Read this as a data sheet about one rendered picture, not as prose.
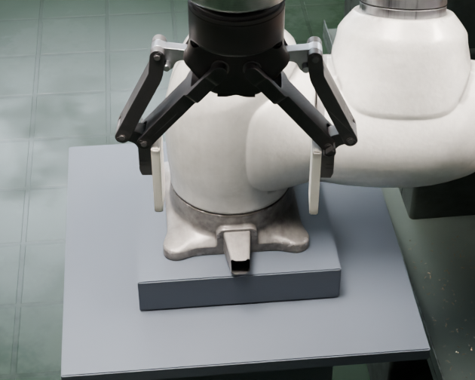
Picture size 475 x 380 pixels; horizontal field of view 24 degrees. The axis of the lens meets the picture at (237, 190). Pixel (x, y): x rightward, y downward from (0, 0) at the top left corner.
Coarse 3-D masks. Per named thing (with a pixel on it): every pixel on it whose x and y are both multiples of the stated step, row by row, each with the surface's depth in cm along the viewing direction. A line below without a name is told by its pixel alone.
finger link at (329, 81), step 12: (312, 48) 86; (312, 60) 86; (312, 72) 87; (324, 72) 88; (312, 84) 88; (324, 84) 88; (324, 96) 88; (336, 96) 89; (336, 108) 89; (348, 108) 92; (336, 120) 90; (348, 120) 90; (348, 132) 91; (348, 144) 92
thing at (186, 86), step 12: (192, 72) 90; (216, 72) 86; (180, 84) 91; (192, 84) 89; (204, 84) 87; (216, 84) 87; (168, 96) 92; (180, 96) 89; (192, 96) 88; (204, 96) 88; (156, 108) 92; (168, 108) 90; (180, 108) 90; (144, 120) 93; (156, 120) 91; (168, 120) 90; (144, 132) 92; (156, 132) 91; (144, 144) 92
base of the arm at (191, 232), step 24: (168, 168) 147; (168, 192) 142; (288, 192) 138; (168, 216) 139; (192, 216) 136; (216, 216) 134; (240, 216) 134; (264, 216) 135; (288, 216) 138; (168, 240) 136; (192, 240) 136; (216, 240) 135; (240, 240) 133; (264, 240) 136; (288, 240) 136; (240, 264) 134
